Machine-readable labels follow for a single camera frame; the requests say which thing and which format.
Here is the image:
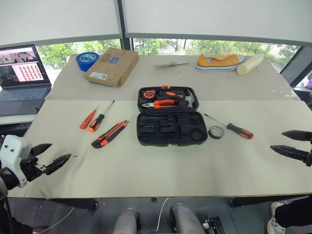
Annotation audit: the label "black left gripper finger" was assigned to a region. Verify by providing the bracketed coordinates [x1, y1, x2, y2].
[31, 143, 53, 159]
[44, 153, 72, 176]

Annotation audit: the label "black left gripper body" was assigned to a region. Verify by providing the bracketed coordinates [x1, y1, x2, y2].
[19, 149, 47, 182]

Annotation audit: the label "black floor device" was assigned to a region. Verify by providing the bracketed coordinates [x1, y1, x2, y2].
[202, 215, 226, 234]

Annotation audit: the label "claw hammer orange black handle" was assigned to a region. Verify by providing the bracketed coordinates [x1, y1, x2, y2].
[159, 89, 198, 108]

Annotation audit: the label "white side table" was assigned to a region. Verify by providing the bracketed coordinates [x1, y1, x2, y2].
[0, 114, 37, 125]

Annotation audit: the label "black orange utility knife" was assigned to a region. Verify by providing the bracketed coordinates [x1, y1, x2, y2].
[91, 120, 130, 149]

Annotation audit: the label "white roller blind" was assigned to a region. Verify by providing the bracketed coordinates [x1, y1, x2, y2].
[0, 0, 122, 47]
[121, 0, 312, 47]

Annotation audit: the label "black table foot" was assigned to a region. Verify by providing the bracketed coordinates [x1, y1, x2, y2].
[48, 198, 99, 212]
[229, 195, 288, 208]

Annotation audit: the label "grey laptop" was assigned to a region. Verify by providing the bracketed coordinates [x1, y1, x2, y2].
[0, 44, 53, 117]

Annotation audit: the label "black plastic tool case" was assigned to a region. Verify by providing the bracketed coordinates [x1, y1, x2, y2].
[136, 85, 209, 147]

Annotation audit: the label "cream cylinder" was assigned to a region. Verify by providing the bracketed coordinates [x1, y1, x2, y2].
[236, 53, 265, 76]

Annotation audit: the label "black orange handled screwdriver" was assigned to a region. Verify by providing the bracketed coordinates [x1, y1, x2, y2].
[88, 99, 115, 133]
[203, 113, 255, 140]

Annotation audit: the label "brown cardboard parcel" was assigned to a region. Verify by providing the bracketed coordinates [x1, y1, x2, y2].
[84, 47, 139, 87]

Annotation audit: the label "black electrical tape roll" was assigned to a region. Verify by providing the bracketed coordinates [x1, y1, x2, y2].
[208, 125, 225, 140]

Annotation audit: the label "orange voltage tester screwdriver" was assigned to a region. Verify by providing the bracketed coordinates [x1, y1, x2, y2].
[79, 106, 99, 130]

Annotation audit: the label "dark window post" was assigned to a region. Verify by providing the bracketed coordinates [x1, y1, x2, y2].
[117, 0, 134, 56]

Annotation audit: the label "dark trouser leg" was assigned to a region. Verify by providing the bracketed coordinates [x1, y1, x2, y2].
[275, 195, 312, 229]

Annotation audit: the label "thin white floor cable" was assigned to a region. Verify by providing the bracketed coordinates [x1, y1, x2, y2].
[31, 207, 75, 232]

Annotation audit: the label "grey rounded robot knee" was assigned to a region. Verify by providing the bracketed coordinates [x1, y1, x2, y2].
[170, 203, 205, 234]
[112, 207, 141, 234]

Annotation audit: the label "blue tape roll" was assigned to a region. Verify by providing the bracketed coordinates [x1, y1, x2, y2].
[75, 51, 100, 73]

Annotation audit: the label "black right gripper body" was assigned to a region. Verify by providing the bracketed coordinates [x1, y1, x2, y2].
[303, 141, 312, 168]

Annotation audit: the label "white sneaker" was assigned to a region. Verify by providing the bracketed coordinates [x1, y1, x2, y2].
[267, 201, 288, 234]

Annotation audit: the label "yellow canvas shoe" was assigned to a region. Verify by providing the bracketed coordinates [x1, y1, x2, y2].
[195, 53, 246, 72]

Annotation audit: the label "green plastic strip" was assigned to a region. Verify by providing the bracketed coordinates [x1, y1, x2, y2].
[153, 61, 190, 70]

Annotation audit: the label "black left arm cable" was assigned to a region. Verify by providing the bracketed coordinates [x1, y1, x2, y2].
[0, 190, 13, 234]

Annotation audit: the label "beige paper table sheet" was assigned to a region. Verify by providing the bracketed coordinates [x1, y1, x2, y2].
[7, 99, 312, 199]
[45, 54, 302, 102]

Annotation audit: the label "orange handled pliers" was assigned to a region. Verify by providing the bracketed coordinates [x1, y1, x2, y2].
[141, 99, 176, 110]

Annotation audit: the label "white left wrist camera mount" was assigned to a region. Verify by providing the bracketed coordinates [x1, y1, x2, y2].
[0, 135, 33, 188]

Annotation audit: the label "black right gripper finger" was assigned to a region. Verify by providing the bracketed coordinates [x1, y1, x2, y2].
[281, 130, 312, 142]
[270, 145, 312, 164]

